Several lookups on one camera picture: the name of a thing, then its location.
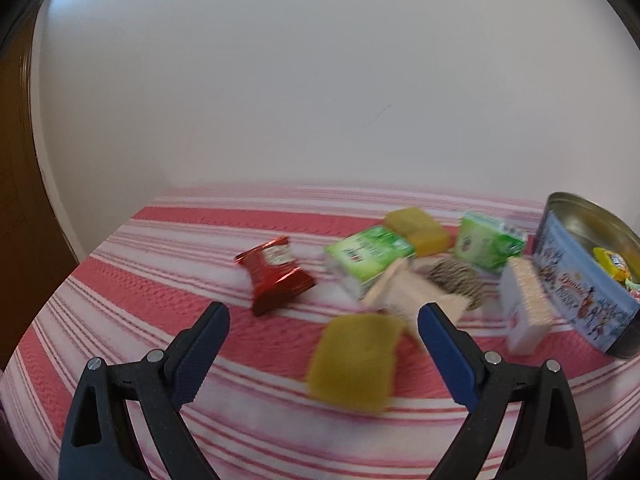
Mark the yellow sponge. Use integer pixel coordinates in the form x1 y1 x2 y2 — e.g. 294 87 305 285
383 207 454 258
306 313 404 415

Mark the white toothpick box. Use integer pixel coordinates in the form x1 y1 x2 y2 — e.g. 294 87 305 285
498 257 553 356

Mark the blue round cookie tin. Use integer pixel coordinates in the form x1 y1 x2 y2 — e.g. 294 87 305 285
533 192 639 359

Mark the beige paper pouch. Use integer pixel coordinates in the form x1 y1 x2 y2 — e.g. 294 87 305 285
361 259 471 342

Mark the red foil snack packet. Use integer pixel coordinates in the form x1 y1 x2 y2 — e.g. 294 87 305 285
234 236 316 316

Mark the yellow biscuit packet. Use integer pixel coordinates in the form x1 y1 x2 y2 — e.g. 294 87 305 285
592 247 630 283

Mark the green white tissue pack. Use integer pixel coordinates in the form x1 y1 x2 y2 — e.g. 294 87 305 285
323 224 414 300

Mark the brown wooden door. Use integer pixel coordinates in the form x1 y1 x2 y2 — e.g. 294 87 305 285
1 32 78 367

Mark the red white striped bedspread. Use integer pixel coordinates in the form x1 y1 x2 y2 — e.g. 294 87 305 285
0 184 640 480

